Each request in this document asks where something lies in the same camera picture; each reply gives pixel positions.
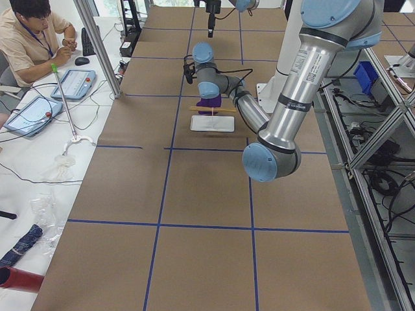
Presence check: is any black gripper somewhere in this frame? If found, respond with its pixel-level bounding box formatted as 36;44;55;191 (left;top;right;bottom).
205;0;220;38

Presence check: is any purple towel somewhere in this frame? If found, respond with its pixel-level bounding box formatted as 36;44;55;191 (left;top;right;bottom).
196;95;222;115

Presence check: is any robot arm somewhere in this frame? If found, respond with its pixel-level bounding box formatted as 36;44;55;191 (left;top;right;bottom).
192;1;384;182
204;0;259;38

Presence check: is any white rack base tray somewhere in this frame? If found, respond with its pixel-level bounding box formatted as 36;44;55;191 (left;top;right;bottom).
190;115;235;132

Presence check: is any black keyboard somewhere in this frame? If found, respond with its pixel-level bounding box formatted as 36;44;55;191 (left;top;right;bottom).
81;27;95;56

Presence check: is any black computer mouse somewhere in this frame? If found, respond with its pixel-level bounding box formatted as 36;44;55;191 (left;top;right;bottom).
75;57;90;66

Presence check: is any blue teach pendant far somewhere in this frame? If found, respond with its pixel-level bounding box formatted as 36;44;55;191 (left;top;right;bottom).
54;69;96;101

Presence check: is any blue teach pendant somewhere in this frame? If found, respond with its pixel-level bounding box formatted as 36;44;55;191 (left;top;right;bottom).
4;95;63;137
54;69;96;101

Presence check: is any blue storage bin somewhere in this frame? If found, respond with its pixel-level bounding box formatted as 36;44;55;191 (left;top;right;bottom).
353;61;379;96

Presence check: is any person in beige shirt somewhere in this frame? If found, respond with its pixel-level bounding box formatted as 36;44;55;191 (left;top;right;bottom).
1;0;77;87

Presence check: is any blue teach pendant near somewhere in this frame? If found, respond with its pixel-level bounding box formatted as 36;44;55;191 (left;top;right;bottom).
4;95;63;137

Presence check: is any folded blue umbrella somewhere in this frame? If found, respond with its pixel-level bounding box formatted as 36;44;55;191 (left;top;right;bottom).
1;224;43;268

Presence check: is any red cylinder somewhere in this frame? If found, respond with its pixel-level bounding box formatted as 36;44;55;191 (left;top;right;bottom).
1;267;44;293

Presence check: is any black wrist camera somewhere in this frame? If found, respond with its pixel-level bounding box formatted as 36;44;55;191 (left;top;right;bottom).
183;54;196;85

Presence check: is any aluminium frame post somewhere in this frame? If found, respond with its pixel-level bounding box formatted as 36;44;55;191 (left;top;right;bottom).
73;0;121;98

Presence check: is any grabber stick green handle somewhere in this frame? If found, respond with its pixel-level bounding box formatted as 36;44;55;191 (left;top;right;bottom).
51;63;97;156

